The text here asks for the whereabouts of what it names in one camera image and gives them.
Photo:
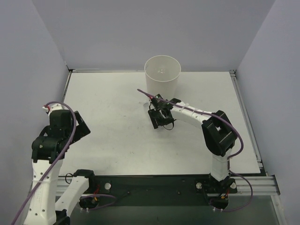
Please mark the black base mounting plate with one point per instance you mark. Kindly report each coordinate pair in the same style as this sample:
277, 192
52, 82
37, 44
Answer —
162, 190

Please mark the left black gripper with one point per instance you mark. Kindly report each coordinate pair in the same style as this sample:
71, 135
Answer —
82, 125

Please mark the aluminium frame rail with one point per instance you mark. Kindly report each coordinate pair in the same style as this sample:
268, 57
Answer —
261, 185

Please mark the white cylindrical waste bin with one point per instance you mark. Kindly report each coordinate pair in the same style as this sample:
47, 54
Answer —
162, 73

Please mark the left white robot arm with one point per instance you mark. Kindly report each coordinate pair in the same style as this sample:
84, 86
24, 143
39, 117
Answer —
48, 152

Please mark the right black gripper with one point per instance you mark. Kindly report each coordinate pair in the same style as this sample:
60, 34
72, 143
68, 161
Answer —
157, 117

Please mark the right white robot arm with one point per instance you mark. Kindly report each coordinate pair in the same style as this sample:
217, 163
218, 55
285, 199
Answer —
217, 130

